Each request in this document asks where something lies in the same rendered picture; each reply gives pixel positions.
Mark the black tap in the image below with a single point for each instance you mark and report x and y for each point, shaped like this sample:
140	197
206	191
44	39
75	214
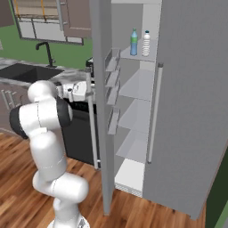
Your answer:
47	53

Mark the white water bottle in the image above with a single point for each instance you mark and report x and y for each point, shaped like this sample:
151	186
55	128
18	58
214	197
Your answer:
146	44

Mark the window with blinds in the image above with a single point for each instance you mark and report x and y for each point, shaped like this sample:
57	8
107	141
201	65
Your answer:
41	20

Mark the blue water bottle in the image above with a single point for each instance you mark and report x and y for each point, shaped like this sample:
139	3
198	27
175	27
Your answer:
134	43

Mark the grey freezer door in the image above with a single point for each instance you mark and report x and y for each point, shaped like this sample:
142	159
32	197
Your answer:
101	89

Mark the black dishwasher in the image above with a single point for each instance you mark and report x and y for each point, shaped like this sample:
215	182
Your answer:
78	133

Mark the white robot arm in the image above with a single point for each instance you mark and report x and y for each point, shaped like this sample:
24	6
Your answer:
47	154

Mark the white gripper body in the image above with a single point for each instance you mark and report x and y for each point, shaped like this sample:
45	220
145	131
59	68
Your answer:
77	90

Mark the brown wall cupboard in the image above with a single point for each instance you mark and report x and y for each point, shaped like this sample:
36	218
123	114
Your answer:
77	17

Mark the grey fridge door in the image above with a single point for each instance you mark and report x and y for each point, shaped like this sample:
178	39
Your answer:
190	104

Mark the black sink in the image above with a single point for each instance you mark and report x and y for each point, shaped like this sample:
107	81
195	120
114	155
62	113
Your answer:
26	72

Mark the black countertop appliance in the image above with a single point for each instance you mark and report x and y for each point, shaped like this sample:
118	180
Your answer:
89	62

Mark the grey fridge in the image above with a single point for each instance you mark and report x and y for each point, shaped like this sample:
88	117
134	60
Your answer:
178	98

